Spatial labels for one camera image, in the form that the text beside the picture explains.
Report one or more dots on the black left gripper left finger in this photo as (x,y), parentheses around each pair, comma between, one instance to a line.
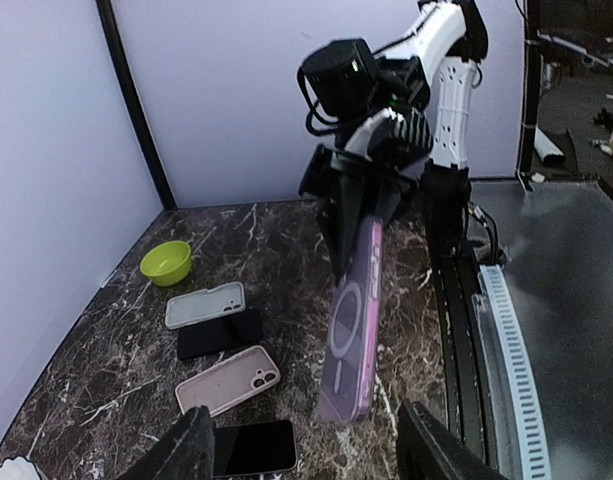
(186,451)

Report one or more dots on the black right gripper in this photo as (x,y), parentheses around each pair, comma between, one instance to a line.
(337,177)

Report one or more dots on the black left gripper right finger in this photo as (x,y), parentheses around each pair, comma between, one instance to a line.
(426,449)

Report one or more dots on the pink phone case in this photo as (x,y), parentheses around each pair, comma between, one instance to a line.
(230,382)

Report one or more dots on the black smartphone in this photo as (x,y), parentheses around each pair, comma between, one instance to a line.
(221,334)

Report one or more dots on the white phone case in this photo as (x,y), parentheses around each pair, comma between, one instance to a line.
(204,305)

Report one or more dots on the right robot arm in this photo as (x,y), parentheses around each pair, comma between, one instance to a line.
(431,67)

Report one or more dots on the white scalloped bowl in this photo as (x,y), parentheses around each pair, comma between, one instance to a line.
(20,468)

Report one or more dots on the green bowl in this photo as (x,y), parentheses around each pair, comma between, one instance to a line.
(168,263)

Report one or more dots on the black front rail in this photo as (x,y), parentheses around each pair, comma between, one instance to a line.
(468,404)

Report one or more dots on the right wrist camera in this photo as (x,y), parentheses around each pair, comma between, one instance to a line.
(395,138)

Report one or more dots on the white slotted cable duct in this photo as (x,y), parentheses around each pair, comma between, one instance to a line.
(519,439)

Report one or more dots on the right black frame post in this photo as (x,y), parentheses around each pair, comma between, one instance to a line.
(133,104)

